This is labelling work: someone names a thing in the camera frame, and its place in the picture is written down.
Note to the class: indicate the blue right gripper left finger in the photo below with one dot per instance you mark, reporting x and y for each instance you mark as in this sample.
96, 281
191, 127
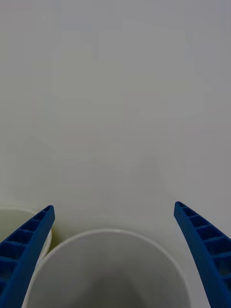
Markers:
24, 250

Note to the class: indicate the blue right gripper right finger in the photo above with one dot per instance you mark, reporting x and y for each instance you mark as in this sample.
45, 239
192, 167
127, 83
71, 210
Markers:
207, 250

